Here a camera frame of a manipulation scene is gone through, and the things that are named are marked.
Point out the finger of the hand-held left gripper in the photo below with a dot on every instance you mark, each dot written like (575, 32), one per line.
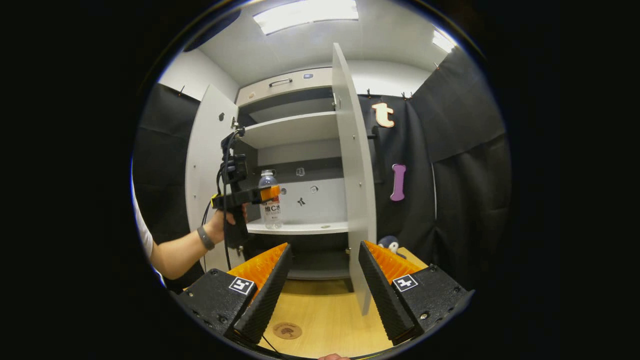
(240, 197)

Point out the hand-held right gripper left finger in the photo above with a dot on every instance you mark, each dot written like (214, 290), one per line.
(267, 295)

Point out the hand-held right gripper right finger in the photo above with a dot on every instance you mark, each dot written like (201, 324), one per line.
(382, 295)

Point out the clear plastic bottle red label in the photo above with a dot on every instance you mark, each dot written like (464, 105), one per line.
(271, 215)

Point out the round wooden coaster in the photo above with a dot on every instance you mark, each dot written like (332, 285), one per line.
(287, 331)

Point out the grey cabinet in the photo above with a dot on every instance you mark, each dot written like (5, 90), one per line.
(310, 200)

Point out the white cabinet shelf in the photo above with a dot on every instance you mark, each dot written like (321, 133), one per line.
(310, 228)
(295, 129)

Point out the blue white plush toy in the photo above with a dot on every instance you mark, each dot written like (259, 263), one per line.
(391, 244)

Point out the grey wristband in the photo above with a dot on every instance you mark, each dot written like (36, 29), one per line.
(205, 238)

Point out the white shirt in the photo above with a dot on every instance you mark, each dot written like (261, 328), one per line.
(142, 230)

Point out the black backdrop cloth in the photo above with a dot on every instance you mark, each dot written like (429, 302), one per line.
(460, 190)

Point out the wide ceiling light panel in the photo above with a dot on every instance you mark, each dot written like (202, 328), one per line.
(306, 14)

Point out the small ceiling light panel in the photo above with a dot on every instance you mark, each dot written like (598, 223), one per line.
(444, 41)

